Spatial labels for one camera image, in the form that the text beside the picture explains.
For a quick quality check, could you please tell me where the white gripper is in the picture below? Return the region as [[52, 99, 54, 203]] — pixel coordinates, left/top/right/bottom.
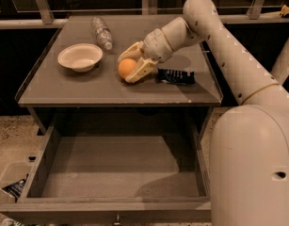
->
[[118, 28, 173, 83]]

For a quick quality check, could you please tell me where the orange fruit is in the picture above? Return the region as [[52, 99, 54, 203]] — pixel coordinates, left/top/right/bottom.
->
[[118, 58, 137, 79]]

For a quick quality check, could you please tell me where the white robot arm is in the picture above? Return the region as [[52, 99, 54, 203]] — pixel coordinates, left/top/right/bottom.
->
[[120, 0, 289, 226]]

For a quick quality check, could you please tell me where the open grey top drawer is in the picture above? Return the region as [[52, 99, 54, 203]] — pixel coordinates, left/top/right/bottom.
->
[[0, 126, 211, 224]]

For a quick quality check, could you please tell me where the metal drawer knob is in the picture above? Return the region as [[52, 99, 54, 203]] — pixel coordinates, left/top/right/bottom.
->
[[113, 215, 122, 226]]

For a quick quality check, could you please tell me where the dark blue snack packet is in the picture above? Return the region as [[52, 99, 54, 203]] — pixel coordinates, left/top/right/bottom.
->
[[157, 69, 195, 85]]

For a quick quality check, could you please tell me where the clear plastic water bottle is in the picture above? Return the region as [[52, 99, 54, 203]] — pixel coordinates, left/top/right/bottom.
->
[[91, 17, 114, 51]]

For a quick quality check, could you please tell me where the white paper bowl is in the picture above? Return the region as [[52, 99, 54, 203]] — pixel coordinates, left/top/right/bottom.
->
[[57, 43, 103, 73]]

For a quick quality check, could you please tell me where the metal railing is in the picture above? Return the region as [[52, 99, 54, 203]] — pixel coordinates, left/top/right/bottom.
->
[[0, 0, 289, 29]]

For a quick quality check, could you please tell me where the grey cabinet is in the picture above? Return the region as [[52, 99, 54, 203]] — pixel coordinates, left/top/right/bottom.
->
[[16, 15, 222, 130]]

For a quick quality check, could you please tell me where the yellow object on railing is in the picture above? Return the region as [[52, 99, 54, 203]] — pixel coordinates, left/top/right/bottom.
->
[[280, 5, 289, 17]]

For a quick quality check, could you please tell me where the clear plastic bin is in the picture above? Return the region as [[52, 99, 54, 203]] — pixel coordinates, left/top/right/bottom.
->
[[0, 162, 35, 226]]

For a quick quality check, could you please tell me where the blue packet in bin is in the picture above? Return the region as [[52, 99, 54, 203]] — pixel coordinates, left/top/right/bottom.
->
[[1, 175, 28, 202]]

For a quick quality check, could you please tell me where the white diagonal post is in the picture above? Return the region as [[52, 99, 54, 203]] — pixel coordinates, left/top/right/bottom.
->
[[271, 37, 289, 85]]

